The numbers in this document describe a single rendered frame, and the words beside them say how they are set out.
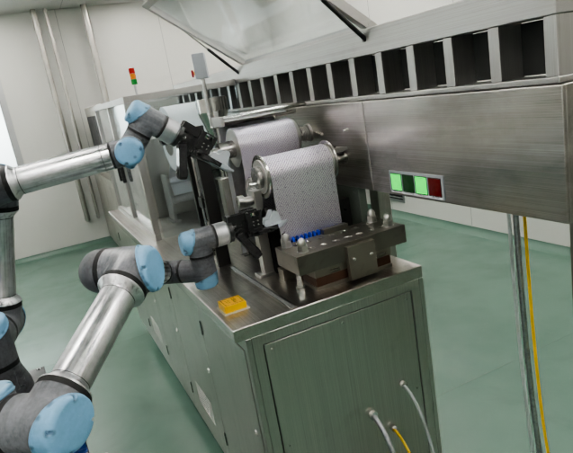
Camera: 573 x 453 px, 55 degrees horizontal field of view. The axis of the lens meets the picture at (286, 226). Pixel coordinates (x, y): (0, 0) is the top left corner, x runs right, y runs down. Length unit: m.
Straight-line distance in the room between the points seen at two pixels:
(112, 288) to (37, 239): 6.00
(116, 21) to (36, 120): 1.53
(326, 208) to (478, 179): 0.61
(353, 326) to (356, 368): 0.14
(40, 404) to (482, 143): 1.13
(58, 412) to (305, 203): 1.06
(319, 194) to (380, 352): 0.56
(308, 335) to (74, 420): 0.76
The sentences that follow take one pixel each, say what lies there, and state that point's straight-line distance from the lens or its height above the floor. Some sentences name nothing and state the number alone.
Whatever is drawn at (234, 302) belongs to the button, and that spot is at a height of 0.92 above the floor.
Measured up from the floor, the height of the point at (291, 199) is 1.16.
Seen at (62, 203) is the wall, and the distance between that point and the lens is 7.27.
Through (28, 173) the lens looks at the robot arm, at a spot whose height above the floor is 1.42.
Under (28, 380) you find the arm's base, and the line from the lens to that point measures 1.79.
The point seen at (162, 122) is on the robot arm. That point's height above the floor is 1.48.
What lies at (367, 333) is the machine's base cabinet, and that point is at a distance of 1.79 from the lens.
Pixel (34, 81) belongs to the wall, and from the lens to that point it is 7.23.
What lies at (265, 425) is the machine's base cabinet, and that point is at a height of 0.58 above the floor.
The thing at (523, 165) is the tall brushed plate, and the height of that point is 1.26.
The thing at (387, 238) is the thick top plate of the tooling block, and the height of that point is 1.00.
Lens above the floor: 1.53
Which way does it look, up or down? 14 degrees down
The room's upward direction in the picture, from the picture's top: 10 degrees counter-clockwise
